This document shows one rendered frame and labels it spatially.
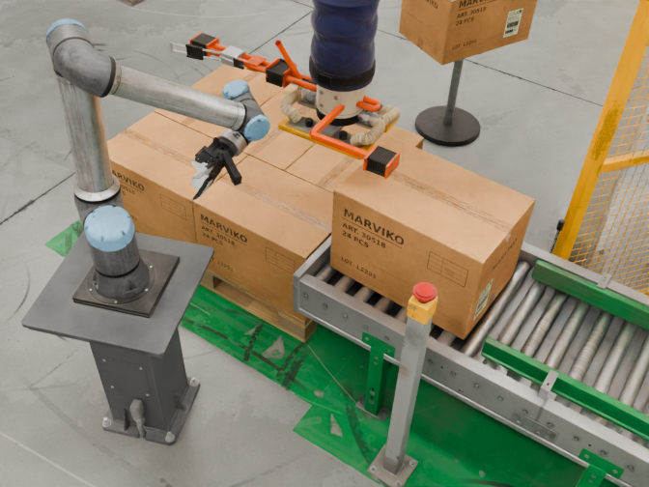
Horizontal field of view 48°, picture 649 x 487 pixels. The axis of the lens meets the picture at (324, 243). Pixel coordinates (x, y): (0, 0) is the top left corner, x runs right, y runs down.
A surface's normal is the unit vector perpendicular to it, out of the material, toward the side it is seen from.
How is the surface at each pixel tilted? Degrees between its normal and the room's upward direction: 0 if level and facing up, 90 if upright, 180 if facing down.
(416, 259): 90
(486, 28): 90
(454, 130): 0
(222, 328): 0
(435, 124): 0
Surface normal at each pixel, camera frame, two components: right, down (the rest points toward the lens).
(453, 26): 0.50, 0.61
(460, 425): 0.03, -0.71
